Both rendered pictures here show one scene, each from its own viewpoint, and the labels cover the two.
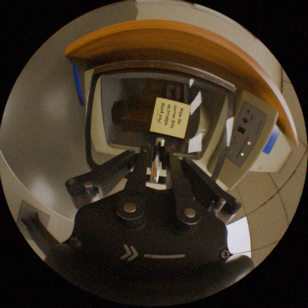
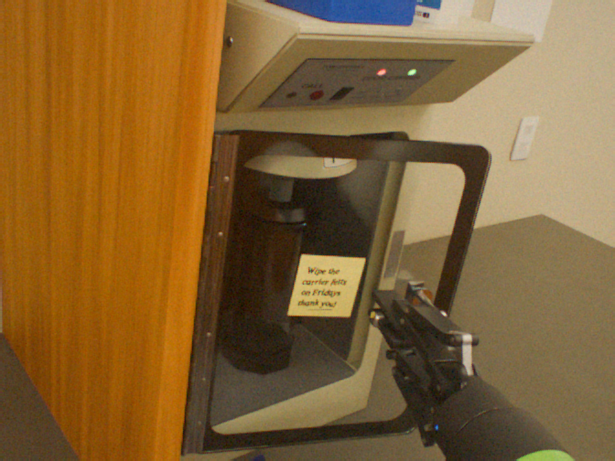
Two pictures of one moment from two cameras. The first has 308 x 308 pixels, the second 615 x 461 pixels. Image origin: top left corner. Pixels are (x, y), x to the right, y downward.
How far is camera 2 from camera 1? 65 cm
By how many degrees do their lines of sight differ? 23
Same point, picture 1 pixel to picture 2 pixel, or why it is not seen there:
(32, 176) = not seen: outside the picture
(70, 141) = not seen: outside the picture
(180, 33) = (187, 340)
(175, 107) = (307, 281)
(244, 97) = (248, 107)
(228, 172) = (466, 71)
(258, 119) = (318, 72)
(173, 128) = (347, 280)
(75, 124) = not seen: outside the picture
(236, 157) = (419, 78)
